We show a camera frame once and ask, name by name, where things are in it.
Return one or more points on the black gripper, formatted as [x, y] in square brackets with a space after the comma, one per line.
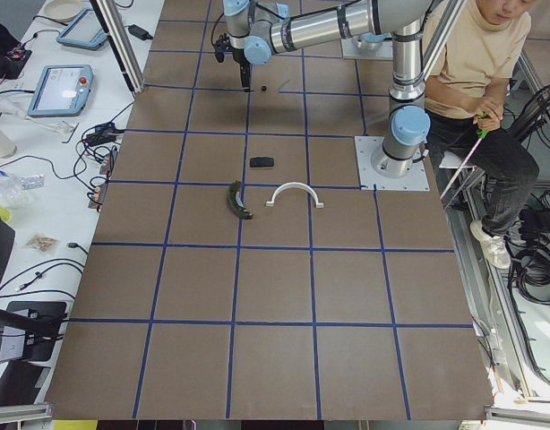
[239, 55]

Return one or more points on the black brake pad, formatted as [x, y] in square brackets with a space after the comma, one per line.
[261, 162]

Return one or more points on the black power adapter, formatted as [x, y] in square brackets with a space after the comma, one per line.
[139, 32]

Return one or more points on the olive curved brake shoe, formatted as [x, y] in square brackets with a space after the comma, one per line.
[235, 202]

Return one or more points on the white curved plastic clamp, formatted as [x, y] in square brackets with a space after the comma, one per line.
[295, 187]

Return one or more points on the far blue teach pendant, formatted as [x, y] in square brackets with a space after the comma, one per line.
[83, 31]

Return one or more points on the blue teach pendant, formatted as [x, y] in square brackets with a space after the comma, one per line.
[83, 31]
[62, 91]

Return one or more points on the near blue teach pendant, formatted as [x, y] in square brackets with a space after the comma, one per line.
[62, 91]

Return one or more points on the white round plate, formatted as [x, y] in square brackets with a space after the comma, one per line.
[63, 10]

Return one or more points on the person in beige shirt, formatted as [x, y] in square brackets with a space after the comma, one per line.
[464, 97]

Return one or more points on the clear plastic water bottle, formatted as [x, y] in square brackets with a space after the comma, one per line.
[15, 197]

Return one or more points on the small bag of screws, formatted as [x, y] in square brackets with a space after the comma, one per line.
[42, 243]

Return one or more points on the black monitor stand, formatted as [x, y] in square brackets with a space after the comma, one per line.
[29, 330]

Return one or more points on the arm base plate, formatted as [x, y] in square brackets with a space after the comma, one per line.
[361, 50]
[378, 172]

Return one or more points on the aluminium frame post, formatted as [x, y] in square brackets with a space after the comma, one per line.
[111, 22]

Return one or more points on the green handled grabber stick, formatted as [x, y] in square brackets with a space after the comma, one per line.
[452, 160]

